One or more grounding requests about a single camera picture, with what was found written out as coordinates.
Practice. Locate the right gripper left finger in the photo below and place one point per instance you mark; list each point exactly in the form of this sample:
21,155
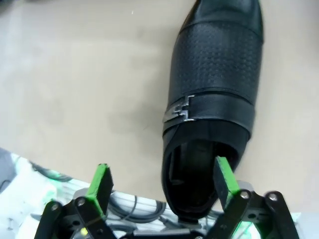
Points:
97,194

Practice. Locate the black leather buckle shoe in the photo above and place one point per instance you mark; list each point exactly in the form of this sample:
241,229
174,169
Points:
211,62

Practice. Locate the aluminium table frame rail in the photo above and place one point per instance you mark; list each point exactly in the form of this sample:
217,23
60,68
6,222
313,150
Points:
124,193

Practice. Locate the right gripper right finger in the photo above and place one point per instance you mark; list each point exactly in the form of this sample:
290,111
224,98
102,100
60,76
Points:
229,189

